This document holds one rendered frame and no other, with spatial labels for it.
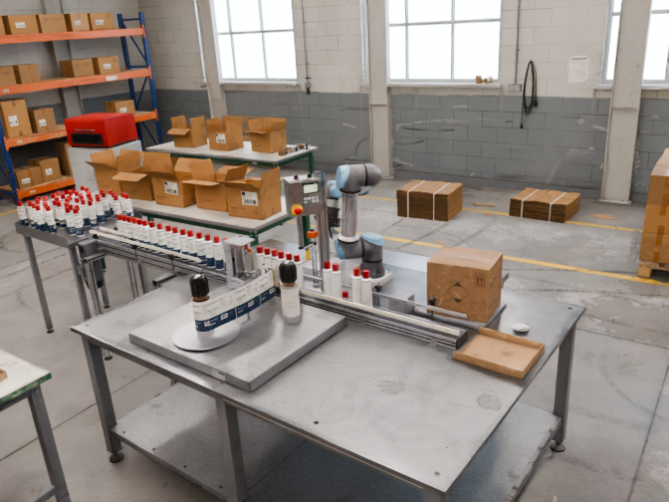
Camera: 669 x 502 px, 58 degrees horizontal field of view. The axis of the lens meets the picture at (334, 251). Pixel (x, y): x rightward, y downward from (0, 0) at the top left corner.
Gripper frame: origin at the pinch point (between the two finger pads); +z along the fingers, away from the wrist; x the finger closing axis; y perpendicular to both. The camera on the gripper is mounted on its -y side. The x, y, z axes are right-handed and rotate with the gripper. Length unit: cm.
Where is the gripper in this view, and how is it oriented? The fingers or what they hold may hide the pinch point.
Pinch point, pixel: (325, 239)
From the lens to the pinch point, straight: 364.4
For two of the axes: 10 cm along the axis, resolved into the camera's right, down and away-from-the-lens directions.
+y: 8.6, 1.3, -5.0
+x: 5.0, -0.3, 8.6
